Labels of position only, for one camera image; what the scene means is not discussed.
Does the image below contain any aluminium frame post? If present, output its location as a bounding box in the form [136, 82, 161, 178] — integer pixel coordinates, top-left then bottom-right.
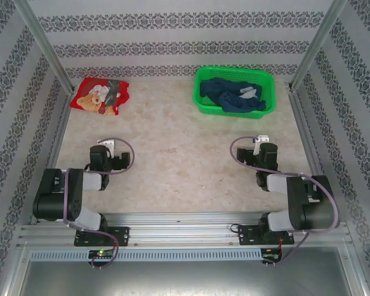
[14, 0, 76, 95]
[289, 0, 349, 92]

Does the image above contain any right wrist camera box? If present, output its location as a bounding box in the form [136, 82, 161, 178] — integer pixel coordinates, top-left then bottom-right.
[253, 134, 269, 155]

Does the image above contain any aluminium mounting rail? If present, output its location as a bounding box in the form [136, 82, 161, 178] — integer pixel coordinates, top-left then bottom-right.
[17, 211, 349, 248]

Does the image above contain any white slotted cable duct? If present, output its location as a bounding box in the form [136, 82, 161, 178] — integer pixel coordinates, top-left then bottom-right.
[29, 249, 263, 262]

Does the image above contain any dark blue t-shirt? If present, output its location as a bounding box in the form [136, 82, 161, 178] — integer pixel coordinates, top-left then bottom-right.
[199, 78, 267, 113]

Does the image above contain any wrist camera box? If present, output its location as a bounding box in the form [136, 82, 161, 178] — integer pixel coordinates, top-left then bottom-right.
[97, 139, 115, 155]
[253, 134, 269, 155]

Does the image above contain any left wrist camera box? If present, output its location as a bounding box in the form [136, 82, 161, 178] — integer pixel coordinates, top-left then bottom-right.
[97, 139, 115, 155]

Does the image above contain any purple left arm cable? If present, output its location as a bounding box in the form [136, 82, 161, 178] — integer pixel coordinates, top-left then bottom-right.
[63, 138, 136, 269]

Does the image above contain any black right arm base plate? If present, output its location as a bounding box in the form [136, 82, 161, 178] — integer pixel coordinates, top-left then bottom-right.
[237, 224, 295, 247]

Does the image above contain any red teddy bear t-shirt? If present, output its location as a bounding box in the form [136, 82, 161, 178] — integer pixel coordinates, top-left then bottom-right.
[70, 76, 131, 117]

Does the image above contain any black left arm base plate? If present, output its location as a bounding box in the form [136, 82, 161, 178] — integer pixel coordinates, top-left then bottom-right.
[73, 226, 131, 247]

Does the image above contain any green plastic basket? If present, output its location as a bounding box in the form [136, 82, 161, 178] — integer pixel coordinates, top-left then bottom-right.
[192, 65, 277, 120]

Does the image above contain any grey metal shelf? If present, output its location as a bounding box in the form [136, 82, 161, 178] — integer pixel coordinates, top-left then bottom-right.
[6, 245, 369, 296]

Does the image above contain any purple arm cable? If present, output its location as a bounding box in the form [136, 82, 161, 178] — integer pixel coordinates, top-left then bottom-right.
[63, 138, 136, 269]
[230, 136, 342, 266]

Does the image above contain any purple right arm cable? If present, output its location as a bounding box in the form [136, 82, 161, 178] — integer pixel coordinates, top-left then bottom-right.
[230, 136, 342, 266]

